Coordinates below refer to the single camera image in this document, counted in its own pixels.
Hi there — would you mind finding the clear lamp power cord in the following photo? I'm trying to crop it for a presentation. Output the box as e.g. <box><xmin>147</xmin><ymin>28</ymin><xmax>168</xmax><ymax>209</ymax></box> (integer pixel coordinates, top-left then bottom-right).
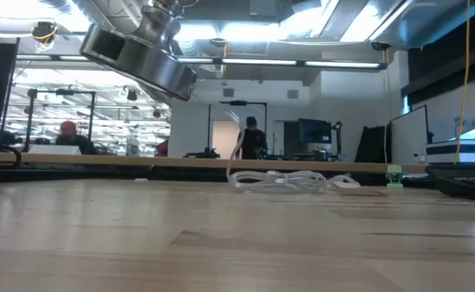
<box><xmin>188</xmin><ymin>91</ymin><xmax>362</xmax><ymax>195</ymax></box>

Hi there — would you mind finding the silver metal lamp base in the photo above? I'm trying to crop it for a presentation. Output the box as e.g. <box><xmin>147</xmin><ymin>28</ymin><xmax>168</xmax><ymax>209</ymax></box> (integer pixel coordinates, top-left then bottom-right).
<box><xmin>80</xmin><ymin>0</ymin><xmax>199</xmax><ymax>103</ymax></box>

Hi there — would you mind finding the person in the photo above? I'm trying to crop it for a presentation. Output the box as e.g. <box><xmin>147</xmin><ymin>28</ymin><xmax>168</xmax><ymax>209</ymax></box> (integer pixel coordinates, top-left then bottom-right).
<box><xmin>54</xmin><ymin>120</ymin><xmax>98</xmax><ymax>156</ymax></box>
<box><xmin>236</xmin><ymin>116</ymin><xmax>269</xmax><ymax>161</ymax></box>

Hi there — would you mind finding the black computer monitor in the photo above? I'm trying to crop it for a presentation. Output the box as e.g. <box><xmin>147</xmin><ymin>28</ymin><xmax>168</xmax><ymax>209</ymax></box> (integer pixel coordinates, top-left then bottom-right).
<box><xmin>296</xmin><ymin>118</ymin><xmax>333</xmax><ymax>144</ymax></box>

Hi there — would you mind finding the long ceiling light strip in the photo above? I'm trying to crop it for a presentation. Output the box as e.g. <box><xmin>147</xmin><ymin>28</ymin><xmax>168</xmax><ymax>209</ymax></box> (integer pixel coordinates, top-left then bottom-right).
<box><xmin>15</xmin><ymin>54</ymin><xmax>388</xmax><ymax>71</ymax></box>

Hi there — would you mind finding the black fabric panel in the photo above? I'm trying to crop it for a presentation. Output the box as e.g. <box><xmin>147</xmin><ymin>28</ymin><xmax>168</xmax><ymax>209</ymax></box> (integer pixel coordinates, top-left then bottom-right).
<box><xmin>354</xmin><ymin>124</ymin><xmax>393</xmax><ymax>165</ymax></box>

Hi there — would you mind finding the light wooden desk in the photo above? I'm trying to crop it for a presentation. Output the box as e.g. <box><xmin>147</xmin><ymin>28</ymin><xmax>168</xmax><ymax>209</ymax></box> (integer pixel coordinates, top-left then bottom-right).
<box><xmin>0</xmin><ymin>150</ymin><xmax>427</xmax><ymax>174</ymax></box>

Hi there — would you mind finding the light green clip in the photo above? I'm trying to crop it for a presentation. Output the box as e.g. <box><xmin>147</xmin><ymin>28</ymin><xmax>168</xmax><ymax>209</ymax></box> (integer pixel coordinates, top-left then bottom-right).
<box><xmin>386</xmin><ymin>164</ymin><xmax>405</xmax><ymax>191</ymax></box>

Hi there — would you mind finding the white board panel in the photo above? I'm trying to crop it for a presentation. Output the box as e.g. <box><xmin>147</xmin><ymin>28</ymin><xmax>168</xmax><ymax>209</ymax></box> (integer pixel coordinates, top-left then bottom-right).
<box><xmin>390</xmin><ymin>105</ymin><xmax>430</xmax><ymax>165</ymax></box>

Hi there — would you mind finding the white striped box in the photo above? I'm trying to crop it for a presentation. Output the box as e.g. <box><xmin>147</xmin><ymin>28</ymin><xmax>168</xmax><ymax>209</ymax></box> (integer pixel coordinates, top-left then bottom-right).
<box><xmin>425</xmin><ymin>128</ymin><xmax>475</xmax><ymax>165</ymax></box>

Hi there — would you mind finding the black background frame rig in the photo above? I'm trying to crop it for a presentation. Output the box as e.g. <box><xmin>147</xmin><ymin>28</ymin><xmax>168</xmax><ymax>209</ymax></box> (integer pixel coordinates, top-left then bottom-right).
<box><xmin>207</xmin><ymin>101</ymin><xmax>269</xmax><ymax>160</ymax></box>
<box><xmin>24</xmin><ymin>88</ymin><xmax>97</xmax><ymax>152</ymax></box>

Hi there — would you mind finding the black aluminium table frame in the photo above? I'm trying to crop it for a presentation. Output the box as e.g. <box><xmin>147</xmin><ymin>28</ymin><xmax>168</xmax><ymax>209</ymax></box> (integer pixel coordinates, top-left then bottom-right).
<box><xmin>0</xmin><ymin>165</ymin><xmax>429</xmax><ymax>190</ymax></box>

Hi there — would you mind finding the ceiling camera with yellow cable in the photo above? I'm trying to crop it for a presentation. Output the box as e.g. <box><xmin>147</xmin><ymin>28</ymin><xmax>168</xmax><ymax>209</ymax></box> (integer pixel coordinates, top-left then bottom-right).
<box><xmin>31</xmin><ymin>20</ymin><xmax>60</xmax><ymax>44</ymax></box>

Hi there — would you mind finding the yellow cable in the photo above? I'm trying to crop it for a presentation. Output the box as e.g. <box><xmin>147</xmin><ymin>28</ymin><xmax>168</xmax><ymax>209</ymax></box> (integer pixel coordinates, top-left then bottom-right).
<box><xmin>454</xmin><ymin>0</ymin><xmax>473</xmax><ymax>165</ymax></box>

